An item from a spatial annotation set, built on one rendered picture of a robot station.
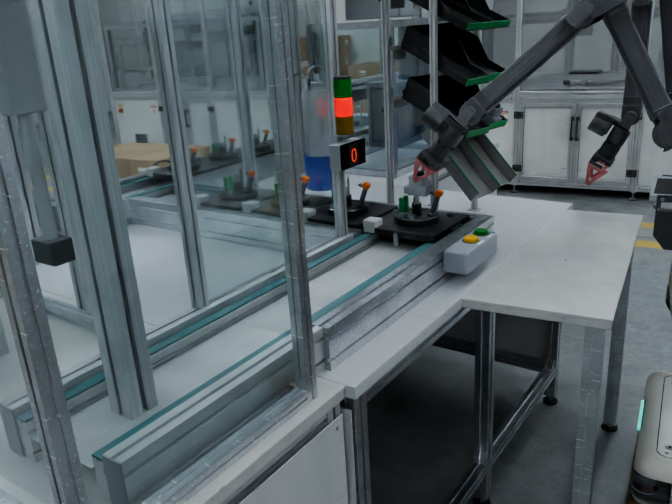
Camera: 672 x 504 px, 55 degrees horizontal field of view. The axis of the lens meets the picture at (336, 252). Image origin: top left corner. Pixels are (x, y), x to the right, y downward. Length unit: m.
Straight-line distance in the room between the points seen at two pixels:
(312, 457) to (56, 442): 0.56
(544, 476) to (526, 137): 3.98
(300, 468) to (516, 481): 1.32
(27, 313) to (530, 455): 2.09
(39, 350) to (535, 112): 5.43
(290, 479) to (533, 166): 5.06
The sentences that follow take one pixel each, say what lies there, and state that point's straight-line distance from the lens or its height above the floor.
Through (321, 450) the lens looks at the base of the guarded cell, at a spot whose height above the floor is 0.76.
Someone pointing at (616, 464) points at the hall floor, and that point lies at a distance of 2.65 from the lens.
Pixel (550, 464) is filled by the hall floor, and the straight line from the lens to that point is 2.60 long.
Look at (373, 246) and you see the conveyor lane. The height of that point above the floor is 0.92.
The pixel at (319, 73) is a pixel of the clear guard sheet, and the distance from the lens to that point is 1.79.
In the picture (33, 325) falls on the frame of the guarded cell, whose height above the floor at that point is 1.24.
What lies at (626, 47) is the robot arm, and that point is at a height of 1.45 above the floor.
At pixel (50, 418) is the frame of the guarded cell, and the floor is 1.12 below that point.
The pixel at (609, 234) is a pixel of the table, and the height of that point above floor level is 0.86.
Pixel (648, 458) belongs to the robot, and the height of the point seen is 0.28.
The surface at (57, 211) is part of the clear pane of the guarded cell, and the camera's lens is 0.85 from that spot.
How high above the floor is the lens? 1.55
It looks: 19 degrees down
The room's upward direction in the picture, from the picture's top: 4 degrees counter-clockwise
